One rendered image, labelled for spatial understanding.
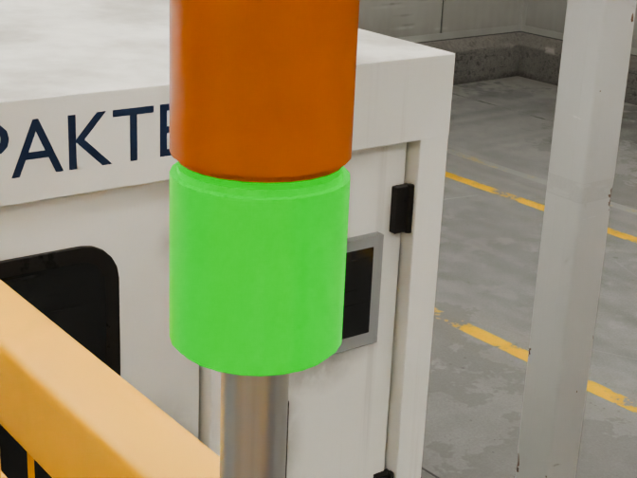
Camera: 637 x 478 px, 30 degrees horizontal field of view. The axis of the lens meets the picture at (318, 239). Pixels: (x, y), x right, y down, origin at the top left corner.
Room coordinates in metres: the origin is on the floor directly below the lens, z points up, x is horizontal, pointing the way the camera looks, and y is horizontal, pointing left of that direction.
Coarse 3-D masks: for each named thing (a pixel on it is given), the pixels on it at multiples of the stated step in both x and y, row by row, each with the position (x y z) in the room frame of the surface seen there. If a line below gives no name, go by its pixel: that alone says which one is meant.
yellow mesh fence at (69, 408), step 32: (0, 288) 0.49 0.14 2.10; (0, 320) 0.46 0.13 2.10; (32, 320) 0.46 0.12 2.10; (0, 352) 0.43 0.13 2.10; (32, 352) 0.43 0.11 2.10; (64, 352) 0.43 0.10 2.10; (0, 384) 0.44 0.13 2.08; (32, 384) 0.41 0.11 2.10; (64, 384) 0.40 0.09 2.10; (96, 384) 0.40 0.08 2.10; (128, 384) 0.41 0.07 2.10; (0, 416) 0.44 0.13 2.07; (32, 416) 0.41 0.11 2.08; (64, 416) 0.39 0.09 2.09; (96, 416) 0.38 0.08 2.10; (128, 416) 0.38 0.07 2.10; (160, 416) 0.38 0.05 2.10; (32, 448) 0.41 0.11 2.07; (64, 448) 0.39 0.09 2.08; (96, 448) 0.37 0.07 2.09; (128, 448) 0.36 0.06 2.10; (160, 448) 0.36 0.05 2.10; (192, 448) 0.36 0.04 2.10
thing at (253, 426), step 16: (224, 384) 0.31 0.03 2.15; (240, 384) 0.31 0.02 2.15; (256, 384) 0.31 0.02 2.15; (272, 384) 0.31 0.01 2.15; (288, 384) 0.32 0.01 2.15; (224, 400) 0.31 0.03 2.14; (240, 400) 0.31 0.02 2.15; (256, 400) 0.31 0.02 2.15; (272, 400) 0.31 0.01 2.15; (224, 416) 0.31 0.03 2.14; (240, 416) 0.31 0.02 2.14; (256, 416) 0.31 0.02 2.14; (272, 416) 0.31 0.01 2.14; (224, 432) 0.31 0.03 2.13; (240, 432) 0.31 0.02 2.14; (256, 432) 0.31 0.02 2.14; (272, 432) 0.31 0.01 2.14; (224, 448) 0.31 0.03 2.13; (240, 448) 0.31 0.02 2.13; (256, 448) 0.31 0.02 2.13; (272, 448) 0.31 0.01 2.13; (224, 464) 0.31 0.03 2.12; (240, 464) 0.31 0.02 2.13; (256, 464) 0.31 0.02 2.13; (272, 464) 0.31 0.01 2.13
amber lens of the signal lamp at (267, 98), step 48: (192, 0) 0.30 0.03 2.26; (240, 0) 0.29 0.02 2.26; (288, 0) 0.29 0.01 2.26; (336, 0) 0.30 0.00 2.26; (192, 48) 0.30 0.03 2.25; (240, 48) 0.29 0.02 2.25; (288, 48) 0.29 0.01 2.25; (336, 48) 0.30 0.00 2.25; (192, 96) 0.30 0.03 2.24; (240, 96) 0.29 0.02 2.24; (288, 96) 0.29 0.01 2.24; (336, 96) 0.30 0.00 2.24; (192, 144) 0.30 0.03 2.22; (240, 144) 0.29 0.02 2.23; (288, 144) 0.29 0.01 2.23; (336, 144) 0.30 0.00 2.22
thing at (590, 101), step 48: (576, 0) 2.83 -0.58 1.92; (624, 0) 2.80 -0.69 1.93; (576, 48) 2.82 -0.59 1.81; (624, 48) 2.81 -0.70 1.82; (576, 96) 2.80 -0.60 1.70; (624, 96) 2.83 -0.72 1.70; (576, 144) 2.79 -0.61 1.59; (576, 192) 2.77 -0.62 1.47; (576, 240) 2.77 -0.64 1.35; (576, 288) 2.78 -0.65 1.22; (576, 336) 2.79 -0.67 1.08; (528, 384) 2.84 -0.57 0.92; (576, 384) 2.80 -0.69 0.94; (528, 432) 2.83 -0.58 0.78; (576, 432) 2.82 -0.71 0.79
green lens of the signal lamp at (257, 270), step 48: (192, 192) 0.30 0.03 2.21; (240, 192) 0.29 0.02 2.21; (288, 192) 0.29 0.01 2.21; (336, 192) 0.30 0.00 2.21; (192, 240) 0.30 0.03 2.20; (240, 240) 0.29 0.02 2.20; (288, 240) 0.29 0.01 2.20; (336, 240) 0.30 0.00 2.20; (192, 288) 0.30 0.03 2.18; (240, 288) 0.29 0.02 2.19; (288, 288) 0.29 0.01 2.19; (336, 288) 0.30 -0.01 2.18; (192, 336) 0.30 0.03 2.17; (240, 336) 0.29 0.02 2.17; (288, 336) 0.29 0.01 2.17; (336, 336) 0.31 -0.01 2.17
